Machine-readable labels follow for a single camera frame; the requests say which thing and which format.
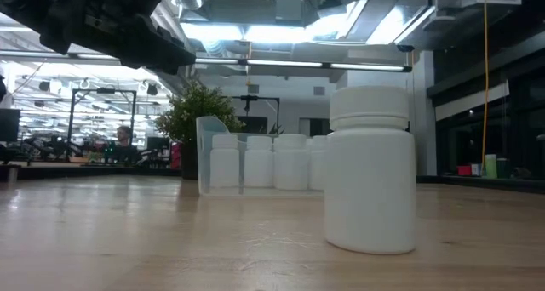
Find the red background object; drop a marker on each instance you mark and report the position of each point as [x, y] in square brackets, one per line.
[175, 155]

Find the white pill bottle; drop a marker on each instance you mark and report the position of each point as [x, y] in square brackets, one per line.
[290, 163]
[370, 176]
[317, 163]
[224, 163]
[259, 163]

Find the clear plastic basket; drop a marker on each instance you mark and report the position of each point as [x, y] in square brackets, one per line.
[204, 155]

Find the linear ceiling light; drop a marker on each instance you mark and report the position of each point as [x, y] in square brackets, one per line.
[298, 64]

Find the dark green cup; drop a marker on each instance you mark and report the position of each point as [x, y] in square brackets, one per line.
[503, 167]

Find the red container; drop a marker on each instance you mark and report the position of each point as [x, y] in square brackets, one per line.
[464, 170]

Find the pale green cup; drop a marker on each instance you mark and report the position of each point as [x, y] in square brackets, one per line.
[490, 165]

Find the person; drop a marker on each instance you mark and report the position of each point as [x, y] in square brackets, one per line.
[123, 140]

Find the black gantry frame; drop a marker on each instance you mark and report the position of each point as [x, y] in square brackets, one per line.
[247, 104]
[73, 121]

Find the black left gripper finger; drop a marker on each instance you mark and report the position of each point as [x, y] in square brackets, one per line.
[164, 40]
[157, 60]

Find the black monitor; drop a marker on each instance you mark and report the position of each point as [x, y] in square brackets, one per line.
[8, 125]

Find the bushy green potted plant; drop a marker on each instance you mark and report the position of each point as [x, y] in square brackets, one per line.
[191, 112]

